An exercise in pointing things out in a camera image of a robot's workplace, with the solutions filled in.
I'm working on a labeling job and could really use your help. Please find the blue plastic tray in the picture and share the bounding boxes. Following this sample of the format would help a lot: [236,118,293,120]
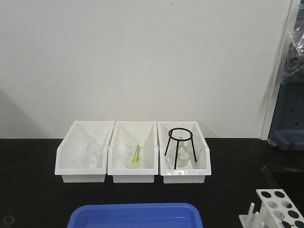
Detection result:
[67,203,203,228]

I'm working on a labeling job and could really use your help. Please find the round glass flask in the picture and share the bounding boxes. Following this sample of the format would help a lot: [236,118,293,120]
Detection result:
[164,137,191,170]

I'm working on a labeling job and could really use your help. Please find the blue-grey drying pegboard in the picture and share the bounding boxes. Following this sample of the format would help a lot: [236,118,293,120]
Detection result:
[267,82,304,151]

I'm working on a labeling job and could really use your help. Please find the green plastic spatula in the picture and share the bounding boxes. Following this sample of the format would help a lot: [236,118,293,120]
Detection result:
[135,145,141,161]

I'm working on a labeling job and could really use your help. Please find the small glass beakers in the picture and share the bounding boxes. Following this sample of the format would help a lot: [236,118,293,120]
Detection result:
[73,142,103,169]

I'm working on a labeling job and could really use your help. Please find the right white storage bin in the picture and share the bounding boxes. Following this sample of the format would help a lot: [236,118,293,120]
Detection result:
[157,121,211,184]

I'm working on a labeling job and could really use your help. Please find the middle white storage bin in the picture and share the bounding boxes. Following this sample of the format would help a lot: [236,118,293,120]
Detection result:
[107,121,159,183]

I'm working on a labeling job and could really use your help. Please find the black wire tripod stand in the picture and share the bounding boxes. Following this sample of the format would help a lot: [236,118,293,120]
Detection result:
[164,127,198,170]

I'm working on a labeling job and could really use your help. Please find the white test tube rack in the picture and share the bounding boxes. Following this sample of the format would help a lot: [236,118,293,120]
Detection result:
[238,189,304,228]

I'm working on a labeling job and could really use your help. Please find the yellow plastic spatula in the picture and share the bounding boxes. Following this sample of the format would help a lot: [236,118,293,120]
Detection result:
[132,147,137,162]

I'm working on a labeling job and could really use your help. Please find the plastic bag of pegs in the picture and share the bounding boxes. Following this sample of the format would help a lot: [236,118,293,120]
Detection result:
[281,21,304,84]

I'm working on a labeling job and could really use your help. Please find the white storage bin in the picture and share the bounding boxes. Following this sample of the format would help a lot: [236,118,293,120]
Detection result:
[157,121,211,184]
[54,121,115,183]
[107,121,159,183]

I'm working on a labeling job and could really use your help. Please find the glass beaker with spatulas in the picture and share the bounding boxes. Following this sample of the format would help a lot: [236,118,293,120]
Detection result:
[126,142,144,169]

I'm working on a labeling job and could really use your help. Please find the left white storage bin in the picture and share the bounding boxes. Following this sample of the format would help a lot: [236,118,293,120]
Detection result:
[54,121,115,183]

